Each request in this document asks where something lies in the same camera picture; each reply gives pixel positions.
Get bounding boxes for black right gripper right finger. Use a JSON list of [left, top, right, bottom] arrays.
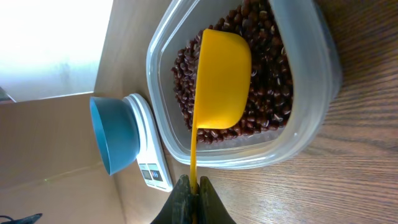
[[197, 176, 236, 224]]

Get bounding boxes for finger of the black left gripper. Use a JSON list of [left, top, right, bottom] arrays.
[[1, 213, 43, 224]]

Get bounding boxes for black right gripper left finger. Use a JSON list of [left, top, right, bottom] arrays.
[[151, 174, 194, 224]]

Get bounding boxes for yellow plastic scoop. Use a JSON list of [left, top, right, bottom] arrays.
[[190, 29, 251, 195]]

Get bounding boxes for white digital kitchen scale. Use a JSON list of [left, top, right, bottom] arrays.
[[123, 93, 173, 192]]

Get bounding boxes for teal plastic bowl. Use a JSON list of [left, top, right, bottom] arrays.
[[90, 96, 140, 175]]

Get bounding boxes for red beans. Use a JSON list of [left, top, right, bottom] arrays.
[[170, 0, 294, 144]]

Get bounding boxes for clear plastic container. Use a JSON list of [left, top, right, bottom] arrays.
[[146, 0, 343, 169]]

